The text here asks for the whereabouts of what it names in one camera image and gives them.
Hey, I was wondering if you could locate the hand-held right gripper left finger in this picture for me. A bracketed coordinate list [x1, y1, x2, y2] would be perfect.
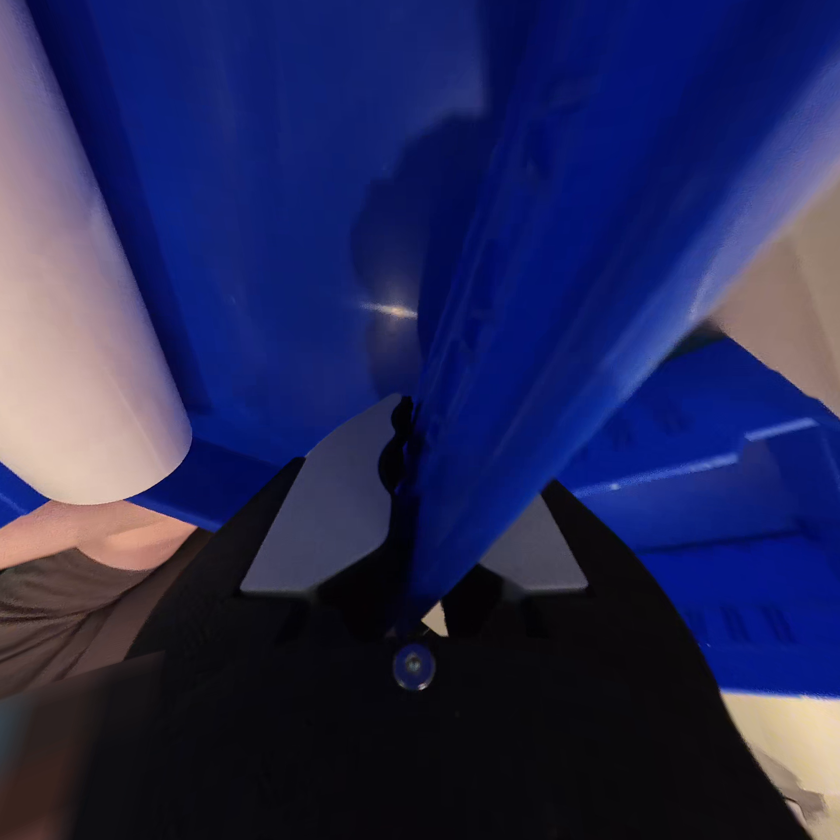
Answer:
[239, 392, 416, 599]

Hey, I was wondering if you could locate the white plastic bottle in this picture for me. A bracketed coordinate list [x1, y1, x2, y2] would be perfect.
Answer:
[0, 0, 193, 506]

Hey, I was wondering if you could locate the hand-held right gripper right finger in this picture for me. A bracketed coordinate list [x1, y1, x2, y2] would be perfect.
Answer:
[481, 493, 589, 597]

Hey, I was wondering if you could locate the blue plastic bin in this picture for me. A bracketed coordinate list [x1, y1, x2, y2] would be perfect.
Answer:
[0, 0, 840, 647]
[561, 335, 840, 700]

